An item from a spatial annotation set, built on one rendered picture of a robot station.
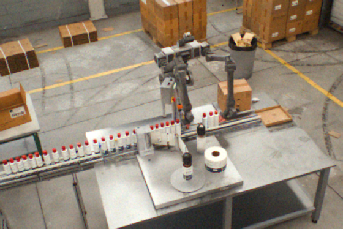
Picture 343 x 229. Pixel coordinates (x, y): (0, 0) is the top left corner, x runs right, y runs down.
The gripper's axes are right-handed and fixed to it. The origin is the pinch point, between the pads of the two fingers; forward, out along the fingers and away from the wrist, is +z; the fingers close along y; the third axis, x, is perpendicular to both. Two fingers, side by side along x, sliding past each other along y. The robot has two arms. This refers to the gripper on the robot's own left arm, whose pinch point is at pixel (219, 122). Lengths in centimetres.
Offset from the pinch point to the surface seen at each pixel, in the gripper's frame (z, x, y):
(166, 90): -5, -72, -1
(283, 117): -37, 61, 6
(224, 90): -24.7, 1.2, -26.1
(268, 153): -10, 30, 50
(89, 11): 97, -2, -539
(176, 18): -16, 63, -326
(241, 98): -27.3, 18.6, -17.2
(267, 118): -27, 49, 1
